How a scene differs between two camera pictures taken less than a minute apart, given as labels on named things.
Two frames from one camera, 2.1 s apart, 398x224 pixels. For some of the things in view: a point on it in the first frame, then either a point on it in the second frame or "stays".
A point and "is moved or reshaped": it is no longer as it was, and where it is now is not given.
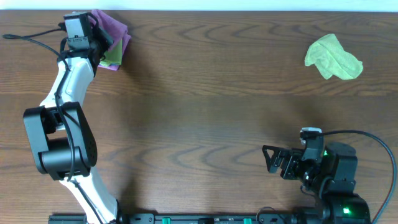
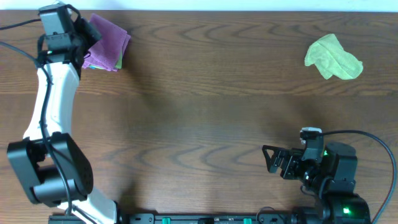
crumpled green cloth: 328,57 stays
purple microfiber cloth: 118,32 is moved or reshaped
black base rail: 188,218 stays
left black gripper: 101,47 to 84,34
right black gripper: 288,163 stays
